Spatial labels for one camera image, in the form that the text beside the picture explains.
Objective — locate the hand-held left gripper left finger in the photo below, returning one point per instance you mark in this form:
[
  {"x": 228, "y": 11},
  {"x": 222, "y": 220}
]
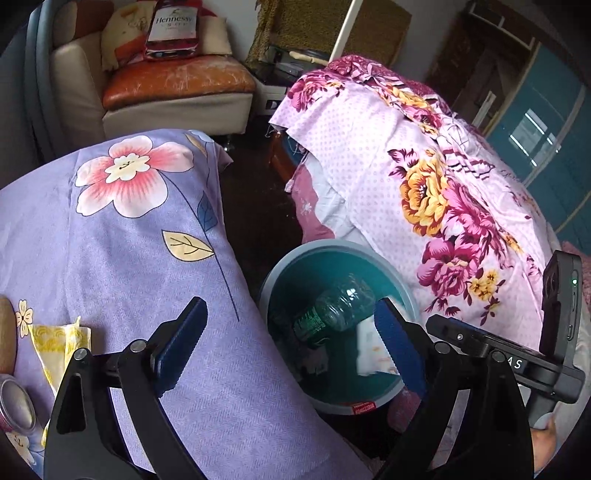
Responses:
[{"x": 180, "y": 346}]

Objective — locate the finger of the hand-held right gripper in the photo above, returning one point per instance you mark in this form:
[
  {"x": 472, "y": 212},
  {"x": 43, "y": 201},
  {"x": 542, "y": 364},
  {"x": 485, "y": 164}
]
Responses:
[{"x": 457, "y": 334}]

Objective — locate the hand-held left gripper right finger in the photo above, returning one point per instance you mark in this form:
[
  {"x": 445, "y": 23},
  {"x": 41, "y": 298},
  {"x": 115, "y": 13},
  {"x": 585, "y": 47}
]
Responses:
[{"x": 401, "y": 346}]

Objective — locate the white teal medicine box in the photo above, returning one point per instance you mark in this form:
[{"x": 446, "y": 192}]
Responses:
[{"x": 369, "y": 350}]

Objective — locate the clear bottle with green label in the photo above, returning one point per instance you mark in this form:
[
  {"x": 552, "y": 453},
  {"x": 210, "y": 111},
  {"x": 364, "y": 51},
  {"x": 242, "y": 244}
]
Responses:
[{"x": 337, "y": 304}]

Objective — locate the teal plastic bin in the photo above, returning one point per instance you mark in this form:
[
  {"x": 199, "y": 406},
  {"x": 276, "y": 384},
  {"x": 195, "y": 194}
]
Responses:
[{"x": 300, "y": 272}]

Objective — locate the red drink can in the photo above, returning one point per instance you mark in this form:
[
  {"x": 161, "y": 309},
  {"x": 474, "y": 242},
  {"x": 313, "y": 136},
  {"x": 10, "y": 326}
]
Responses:
[{"x": 16, "y": 406}]

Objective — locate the person's right hand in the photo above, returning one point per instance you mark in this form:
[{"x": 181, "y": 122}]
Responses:
[{"x": 542, "y": 447}]

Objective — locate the purple floral cloth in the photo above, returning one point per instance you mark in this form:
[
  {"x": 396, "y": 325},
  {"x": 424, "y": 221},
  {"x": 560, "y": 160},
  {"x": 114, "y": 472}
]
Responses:
[{"x": 138, "y": 254}]

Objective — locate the yellow white patterned wrapper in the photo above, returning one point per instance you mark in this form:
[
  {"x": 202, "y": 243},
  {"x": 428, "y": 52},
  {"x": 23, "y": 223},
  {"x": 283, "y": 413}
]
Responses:
[{"x": 55, "y": 341}]

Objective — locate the round bread bun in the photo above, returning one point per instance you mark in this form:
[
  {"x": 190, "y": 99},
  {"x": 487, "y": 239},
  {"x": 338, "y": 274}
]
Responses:
[{"x": 8, "y": 337}]

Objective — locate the pink floral bedsheet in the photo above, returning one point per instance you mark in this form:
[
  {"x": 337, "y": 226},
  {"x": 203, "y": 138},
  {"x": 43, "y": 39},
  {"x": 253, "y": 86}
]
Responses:
[{"x": 415, "y": 138}]

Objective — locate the teal wardrobe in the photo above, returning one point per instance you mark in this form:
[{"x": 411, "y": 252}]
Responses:
[{"x": 545, "y": 138}]

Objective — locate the orange seat cushion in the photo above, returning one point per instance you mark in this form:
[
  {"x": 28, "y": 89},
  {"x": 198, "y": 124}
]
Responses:
[{"x": 184, "y": 81}]

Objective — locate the brown wooden door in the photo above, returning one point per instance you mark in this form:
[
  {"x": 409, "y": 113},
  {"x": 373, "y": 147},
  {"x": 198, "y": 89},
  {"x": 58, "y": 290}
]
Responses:
[{"x": 480, "y": 69}]

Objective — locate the white low cabinet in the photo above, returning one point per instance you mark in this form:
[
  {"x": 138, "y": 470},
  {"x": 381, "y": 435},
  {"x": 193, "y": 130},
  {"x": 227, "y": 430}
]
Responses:
[{"x": 277, "y": 87}]

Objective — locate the cream armchair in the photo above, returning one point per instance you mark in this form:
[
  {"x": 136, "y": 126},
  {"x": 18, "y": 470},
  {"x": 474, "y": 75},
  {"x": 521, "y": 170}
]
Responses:
[{"x": 78, "y": 74}]

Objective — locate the blue grey curtain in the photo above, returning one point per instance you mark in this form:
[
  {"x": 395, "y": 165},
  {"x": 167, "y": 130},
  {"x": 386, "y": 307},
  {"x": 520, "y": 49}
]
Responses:
[{"x": 37, "y": 92}]

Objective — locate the floral yellow pillow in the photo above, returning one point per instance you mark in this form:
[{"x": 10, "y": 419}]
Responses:
[{"x": 122, "y": 44}]

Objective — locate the beige pillow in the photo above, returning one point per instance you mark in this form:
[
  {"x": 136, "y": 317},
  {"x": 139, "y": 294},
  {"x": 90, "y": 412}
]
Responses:
[{"x": 212, "y": 37}]

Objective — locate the red bottle print bag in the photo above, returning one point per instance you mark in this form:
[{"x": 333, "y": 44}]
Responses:
[{"x": 171, "y": 27}]

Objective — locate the white board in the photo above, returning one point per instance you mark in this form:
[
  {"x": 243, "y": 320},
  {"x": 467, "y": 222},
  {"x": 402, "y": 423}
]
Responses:
[{"x": 344, "y": 32}]

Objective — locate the brown patterned cloth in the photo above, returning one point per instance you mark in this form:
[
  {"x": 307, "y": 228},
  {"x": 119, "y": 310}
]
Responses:
[{"x": 300, "y": 23}]

